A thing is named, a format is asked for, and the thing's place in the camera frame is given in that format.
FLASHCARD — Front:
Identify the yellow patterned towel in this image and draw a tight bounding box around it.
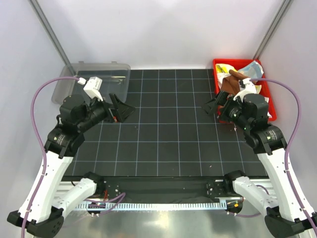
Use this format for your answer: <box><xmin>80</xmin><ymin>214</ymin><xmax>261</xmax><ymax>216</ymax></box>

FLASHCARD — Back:
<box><xmin>215</xmin><ymin>63</ymin><xmax>237</xmax><ymax>83</ymax></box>

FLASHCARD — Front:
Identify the blue patterned towel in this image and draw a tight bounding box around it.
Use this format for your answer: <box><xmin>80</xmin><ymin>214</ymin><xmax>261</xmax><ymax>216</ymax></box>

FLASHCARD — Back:
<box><xmin>238</xmin><ymin>60</ymin><xmax>264</xmax><ymax>79</ymax></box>

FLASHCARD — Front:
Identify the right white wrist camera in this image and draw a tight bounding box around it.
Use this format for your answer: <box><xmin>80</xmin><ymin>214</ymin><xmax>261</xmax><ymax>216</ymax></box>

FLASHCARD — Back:
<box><xmin>233</xmin><ymin>78</ymin><xmax>257</xmax><ymax>101</ymax></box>

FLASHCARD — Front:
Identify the clear plastic bin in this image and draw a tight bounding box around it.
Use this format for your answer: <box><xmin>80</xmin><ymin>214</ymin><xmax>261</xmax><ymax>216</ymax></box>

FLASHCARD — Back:
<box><xmin>52</xmin><ymin>61</ymin><xmax>131</xmax><ymax>105</ymax></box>

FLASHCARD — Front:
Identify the right aluminium frame post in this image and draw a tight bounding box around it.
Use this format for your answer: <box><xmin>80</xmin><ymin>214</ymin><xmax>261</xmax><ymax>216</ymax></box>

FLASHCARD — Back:
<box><xmin>253</xmin><ymin>0</ymin><xmax>294</xmax><ymax>60</ymax></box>

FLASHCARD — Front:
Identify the left aluminium frame post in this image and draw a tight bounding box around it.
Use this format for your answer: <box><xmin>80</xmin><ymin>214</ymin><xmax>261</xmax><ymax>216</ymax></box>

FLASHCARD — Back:
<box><xmin>28</xmin><ymin>0</ymin><xmax>76</xmax><ymax>75</ymax></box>

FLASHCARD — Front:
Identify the brown towel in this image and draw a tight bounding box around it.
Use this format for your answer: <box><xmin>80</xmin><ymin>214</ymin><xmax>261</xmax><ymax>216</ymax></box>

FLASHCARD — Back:
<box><xmin>220</xmin><ymin>69</ymin><xmax>248</xmax><ymax>95</ymax></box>

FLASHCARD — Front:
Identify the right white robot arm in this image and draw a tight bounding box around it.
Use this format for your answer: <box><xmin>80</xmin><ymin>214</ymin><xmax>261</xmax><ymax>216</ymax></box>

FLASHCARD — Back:
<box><xmin>202</xmin><ymin>91</ymin><xmax>317</xmax><ymax>238</ymax></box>

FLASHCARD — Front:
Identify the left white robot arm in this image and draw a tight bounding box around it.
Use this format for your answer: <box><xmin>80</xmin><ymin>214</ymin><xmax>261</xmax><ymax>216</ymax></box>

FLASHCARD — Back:
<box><xmin>7</xmin><ymin>94</ymin><xmax>135</xmax><ymax>238</ymax></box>

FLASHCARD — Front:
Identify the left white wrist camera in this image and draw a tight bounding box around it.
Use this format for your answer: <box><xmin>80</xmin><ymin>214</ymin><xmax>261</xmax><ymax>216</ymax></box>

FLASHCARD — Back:
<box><xmin>84</xmin><ymin>77</ymin><xmax>104</xmax><ymax>102</ymax></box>

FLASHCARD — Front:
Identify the aluminium frame post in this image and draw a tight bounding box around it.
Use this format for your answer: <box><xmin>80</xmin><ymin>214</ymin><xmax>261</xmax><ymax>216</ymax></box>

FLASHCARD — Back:
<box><xmin>253</xmin><ymin>0</ymin><xmax>294</xmax><ymax>60</ymax></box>
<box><xmin>28</xmin><ymin>0</ymin><xmax>76</xmax><ymax>75</ymax></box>

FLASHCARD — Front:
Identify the red plastic bin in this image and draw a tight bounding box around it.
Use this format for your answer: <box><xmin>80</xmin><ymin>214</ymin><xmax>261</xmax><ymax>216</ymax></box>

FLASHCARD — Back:
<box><xmin>212</xmin><ymin>59</ymin><xmax>277</xmax><ymax>121</ymax></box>

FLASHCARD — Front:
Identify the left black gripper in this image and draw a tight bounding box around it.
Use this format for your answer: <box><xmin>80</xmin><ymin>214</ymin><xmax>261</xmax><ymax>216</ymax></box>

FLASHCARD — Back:
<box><xmin>77</xmin><ymin>93</ymin><xmax>135</xmax><ymax>133</ymax></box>

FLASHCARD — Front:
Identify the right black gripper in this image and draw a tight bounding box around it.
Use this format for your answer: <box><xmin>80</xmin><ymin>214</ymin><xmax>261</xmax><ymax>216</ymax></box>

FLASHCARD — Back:
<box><xmin>202</xmin><ymin>90</ymin><xmax>252</xmax><ymax>131</ymax></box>

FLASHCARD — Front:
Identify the white pink towel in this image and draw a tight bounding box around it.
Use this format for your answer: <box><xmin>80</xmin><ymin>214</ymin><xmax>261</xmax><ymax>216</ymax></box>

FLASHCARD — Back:
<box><xmin>255</xmin><ymin>84</ymin><xmax>271</xmax><ymax>117</ymax></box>

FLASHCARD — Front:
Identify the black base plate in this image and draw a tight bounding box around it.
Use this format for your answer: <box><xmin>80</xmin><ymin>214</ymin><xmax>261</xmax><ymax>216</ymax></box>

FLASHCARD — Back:
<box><xmin>92</xmin><ymin>177</ymin><xmax>241</xmax><ymax>204</ymax></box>

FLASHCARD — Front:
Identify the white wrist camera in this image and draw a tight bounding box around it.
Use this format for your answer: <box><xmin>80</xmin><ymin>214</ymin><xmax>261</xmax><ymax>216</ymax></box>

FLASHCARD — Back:
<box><xmin>233</xmin><ymin>78</ymin><xmax>257</xmax><ymax>101</ymax></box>
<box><xmin>84</xmin><ymin>77</ymin><xmax>104</xmax><ymax>102</ymax></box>

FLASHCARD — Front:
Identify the slotted cable duct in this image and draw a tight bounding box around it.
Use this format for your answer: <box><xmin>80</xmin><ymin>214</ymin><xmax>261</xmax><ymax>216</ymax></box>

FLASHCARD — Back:
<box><xmin>74</xmin><ymin>200</ymin><xmax>227</xmax><ymax>212</ymax></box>

